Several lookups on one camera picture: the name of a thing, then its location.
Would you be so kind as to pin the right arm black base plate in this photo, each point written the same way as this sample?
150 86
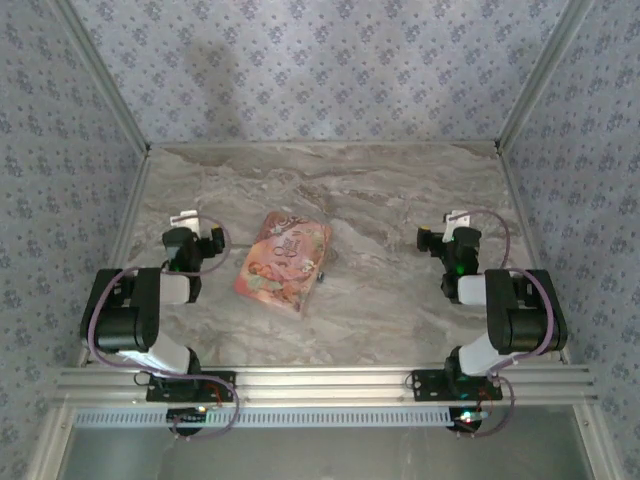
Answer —
422 392

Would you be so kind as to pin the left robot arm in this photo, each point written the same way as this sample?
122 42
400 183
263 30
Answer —
125 320

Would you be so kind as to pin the small black adapter board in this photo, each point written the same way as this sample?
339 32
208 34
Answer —
457 422
182 416

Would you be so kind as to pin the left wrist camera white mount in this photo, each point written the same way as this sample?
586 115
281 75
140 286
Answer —
182 217

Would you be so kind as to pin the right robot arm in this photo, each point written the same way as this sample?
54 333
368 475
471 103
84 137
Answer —
525 320

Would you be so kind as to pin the aluminium side rail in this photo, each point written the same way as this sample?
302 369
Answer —
530 250
120 250

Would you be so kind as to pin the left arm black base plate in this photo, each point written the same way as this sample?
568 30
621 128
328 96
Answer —
155 395

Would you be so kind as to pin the aluminium corner post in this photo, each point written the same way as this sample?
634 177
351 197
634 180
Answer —
108 80
542 75

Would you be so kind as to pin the aluminium frame leg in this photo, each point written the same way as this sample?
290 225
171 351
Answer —
592 440
52 440

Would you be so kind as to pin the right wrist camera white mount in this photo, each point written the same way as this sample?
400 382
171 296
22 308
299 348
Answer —
452 220

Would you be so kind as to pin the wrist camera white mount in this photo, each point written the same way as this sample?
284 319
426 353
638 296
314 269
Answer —
182 217
452 220

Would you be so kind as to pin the wide aluminium mounting rail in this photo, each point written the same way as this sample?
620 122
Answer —
325 385

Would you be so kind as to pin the pink illustrated pouch bag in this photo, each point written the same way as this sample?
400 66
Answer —
280 260

